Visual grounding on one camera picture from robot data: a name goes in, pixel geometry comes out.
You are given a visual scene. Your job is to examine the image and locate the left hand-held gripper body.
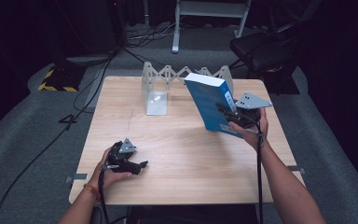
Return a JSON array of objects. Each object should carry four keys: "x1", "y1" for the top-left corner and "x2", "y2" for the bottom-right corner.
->
[{"x1": 106, "y1": 137, "x2": 139, "y2": 175}]

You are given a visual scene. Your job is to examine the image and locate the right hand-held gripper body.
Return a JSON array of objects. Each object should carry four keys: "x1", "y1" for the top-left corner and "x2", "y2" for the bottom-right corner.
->
[{"x1": 227, "y1": 91, "x2": 274, "y2": 129}]

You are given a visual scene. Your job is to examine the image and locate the blue book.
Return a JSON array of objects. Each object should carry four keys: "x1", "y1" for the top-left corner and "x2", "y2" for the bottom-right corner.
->
[{"x1": 184, "y1": 73, "x2": 247, "y2": 140}]

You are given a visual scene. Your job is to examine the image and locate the grey expandable metal book stand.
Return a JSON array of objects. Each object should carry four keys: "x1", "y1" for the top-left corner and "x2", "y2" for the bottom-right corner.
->
[{"x1": 141, "y1": 61, "x2": 235, "y2": 117}]

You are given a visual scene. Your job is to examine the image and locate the person's left hand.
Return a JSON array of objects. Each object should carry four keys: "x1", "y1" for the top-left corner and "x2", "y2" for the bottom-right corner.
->
[{"x1": 88, "y1": 147, "x2": 134, "y2": 191}]

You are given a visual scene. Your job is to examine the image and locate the person's right hand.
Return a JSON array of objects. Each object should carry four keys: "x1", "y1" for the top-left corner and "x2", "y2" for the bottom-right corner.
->
[{"x1": 227, "y1": 106, "x2": 269, "y2": 152}]

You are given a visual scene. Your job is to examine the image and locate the black chair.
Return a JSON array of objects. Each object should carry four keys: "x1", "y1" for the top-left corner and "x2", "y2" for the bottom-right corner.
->
[{"x1": 228, "y1": 21, "x2": 304, "y2": 79}]

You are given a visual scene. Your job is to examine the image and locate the person's dark clothing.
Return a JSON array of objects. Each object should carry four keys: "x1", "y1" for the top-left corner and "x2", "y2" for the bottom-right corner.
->
[{"x1": 126, "y1": 203, "x2": 259, "y2": 224}]

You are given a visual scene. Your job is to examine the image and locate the black yellow striped base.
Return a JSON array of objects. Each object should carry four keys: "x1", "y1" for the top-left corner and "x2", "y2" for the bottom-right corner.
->
[{"x1": 37, "y1": 63, "x2": 88, "y2": 93}]

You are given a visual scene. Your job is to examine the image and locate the left hand-held gripper black cable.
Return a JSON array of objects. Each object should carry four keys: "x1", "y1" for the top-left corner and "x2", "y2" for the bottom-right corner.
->
[{"x1": 98, "y1": 163, "x2": 120, "y2": 224}]

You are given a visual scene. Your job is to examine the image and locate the hand-held gripper black cable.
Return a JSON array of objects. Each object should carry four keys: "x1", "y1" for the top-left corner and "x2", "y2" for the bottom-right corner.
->
[
  {"x1": 241, "y1": 114, "x2": 266, "y2": 224},
  {"x1": 98, "y1": 163, "x2": 120, "y2": 224}
]

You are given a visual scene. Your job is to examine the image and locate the orange bracelet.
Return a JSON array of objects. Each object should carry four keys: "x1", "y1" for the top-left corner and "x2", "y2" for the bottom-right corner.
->
[{"x1": 82, "y1": 183, "x2": 102, "y2": 201}]

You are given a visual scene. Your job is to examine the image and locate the grey metal table bracket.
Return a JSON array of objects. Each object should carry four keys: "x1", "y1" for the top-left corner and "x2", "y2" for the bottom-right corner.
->
[
  {"x1": 287, "y1": 165, "x2": 307, "y2": 175},
  {"x1": 64, "y1": 173, "x2": 89, "y2": 184}
]

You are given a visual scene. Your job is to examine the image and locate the right hand-held gripper black cable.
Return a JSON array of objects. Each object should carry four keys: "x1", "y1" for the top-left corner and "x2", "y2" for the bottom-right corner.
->
[{"x1": 241, "y1": 114, "x2": 266, "y2": 224}]

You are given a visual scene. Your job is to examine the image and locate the long black floor cable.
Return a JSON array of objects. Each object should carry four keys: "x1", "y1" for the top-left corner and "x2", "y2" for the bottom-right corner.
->
[{"x1": 0, "y1": 46, "x2": 129, "y2": 224}]

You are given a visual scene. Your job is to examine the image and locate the white metal table frame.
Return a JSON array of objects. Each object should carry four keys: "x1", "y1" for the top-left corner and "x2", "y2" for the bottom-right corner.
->
[{"x1": 171, "y1": 0, "x2": 254, "y2": 54}]

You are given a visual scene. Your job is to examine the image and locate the bundle of floor cables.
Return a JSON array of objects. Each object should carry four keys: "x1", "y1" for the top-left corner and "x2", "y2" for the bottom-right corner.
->
[{"x1": 124, "y1": 21, "x2": 183, "y2": 49}]

